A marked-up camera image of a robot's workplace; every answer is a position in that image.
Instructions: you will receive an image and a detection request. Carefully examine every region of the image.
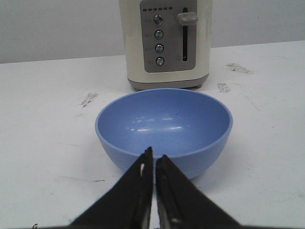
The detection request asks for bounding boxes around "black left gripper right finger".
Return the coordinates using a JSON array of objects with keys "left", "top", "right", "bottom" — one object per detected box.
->
[{"left": 155, "top": 154, "right": 242, "bottom": 227}]

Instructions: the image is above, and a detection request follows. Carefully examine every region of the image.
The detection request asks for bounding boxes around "cream two-slot toaster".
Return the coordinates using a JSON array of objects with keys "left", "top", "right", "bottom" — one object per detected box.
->
[{"left": 119, "top": 0, "right": 213, "bottom": 90}]

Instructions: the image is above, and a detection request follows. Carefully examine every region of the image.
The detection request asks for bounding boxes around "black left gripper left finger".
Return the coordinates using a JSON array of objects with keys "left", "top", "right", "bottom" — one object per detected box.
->
[{"left": 70, "top": 147, "right": 153, "bottom": 227}]

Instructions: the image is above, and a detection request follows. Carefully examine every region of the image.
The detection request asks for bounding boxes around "blue plastic bowl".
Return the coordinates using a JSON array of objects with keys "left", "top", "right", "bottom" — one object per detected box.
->
[{"left": 95, "top": 88, "right": 233, "bottom": 179}]

